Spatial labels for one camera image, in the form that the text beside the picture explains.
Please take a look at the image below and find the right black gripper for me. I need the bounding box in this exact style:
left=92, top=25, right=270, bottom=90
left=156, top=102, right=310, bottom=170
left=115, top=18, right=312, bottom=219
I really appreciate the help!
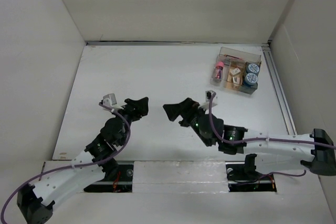
left=163, top=97, right=212, bottom=146

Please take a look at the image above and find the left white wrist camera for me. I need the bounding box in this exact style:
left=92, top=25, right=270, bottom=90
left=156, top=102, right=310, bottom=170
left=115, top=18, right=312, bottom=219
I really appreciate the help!
left=101, top=93, right=117, bottom=109

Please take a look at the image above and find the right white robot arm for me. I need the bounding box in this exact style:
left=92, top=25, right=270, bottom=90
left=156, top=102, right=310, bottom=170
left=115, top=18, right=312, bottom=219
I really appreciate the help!
left=163, top=98, right=335, bottom=179

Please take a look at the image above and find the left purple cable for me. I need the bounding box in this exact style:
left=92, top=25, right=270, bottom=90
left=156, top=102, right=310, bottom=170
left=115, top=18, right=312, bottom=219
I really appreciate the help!
left=0, top=102, right=132, bottom=222

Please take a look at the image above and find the purple cable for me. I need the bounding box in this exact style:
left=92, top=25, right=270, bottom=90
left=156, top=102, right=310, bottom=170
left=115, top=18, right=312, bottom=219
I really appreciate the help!
left=208, top=95, right=336, bottom=185
left=0, top=102, right=132, bottom=222

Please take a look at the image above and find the orange red pen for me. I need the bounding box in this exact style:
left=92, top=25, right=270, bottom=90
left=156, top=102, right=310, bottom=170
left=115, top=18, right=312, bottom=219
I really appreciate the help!
left=224, top=54, right=244, bottom=61

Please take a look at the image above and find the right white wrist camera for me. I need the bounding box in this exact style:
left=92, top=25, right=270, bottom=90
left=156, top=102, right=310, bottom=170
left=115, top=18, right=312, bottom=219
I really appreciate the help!
left=199, top=90, right=218, bottom=111

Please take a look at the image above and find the pink capped glue bottle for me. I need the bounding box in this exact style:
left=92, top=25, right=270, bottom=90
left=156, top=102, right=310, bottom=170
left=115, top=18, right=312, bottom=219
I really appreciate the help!
left=213, top=61, right=224, bottom=80

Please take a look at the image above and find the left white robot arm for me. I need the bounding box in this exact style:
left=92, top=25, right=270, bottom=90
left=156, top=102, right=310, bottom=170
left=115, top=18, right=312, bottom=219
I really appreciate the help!
left=17, top=93, right=149, bottom=223

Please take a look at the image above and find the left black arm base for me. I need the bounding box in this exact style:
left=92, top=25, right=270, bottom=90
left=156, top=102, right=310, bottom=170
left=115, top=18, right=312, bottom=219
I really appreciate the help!
left=83, top=162, right=134, bottom=193

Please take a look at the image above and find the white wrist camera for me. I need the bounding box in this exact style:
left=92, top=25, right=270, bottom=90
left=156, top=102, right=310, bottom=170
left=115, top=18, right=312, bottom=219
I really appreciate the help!
left=101, top=93, right=117, bottom=109
left=199, top=90, right=218, bottom=111

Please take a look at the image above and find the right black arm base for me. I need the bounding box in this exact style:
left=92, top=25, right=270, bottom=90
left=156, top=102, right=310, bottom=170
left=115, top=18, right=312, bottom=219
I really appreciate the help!
left=226, top=154, right=277, bottom=193

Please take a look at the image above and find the blue patterned tape roll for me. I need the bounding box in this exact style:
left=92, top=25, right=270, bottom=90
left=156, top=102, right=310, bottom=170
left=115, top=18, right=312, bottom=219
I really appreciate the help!
left=243, top=73, right=258, bottom=87

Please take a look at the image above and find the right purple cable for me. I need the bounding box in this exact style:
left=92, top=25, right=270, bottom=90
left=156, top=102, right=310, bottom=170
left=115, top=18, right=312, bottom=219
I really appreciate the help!
left=208, top=95, right=336, bottom=185

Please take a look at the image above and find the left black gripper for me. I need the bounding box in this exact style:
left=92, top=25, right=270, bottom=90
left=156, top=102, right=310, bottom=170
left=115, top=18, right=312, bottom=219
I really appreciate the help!
left=110, top=97, right=146, bottom=145

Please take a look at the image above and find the clear compartment organizer box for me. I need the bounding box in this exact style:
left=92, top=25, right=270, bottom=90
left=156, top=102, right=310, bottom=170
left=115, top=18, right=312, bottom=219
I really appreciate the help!
left=210, top=47, right=261, bottom=95

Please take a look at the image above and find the pink barrel pen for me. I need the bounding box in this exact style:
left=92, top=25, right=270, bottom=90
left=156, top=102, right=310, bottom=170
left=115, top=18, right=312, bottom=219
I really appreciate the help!
left=223, top=58, right=231, bottom=68

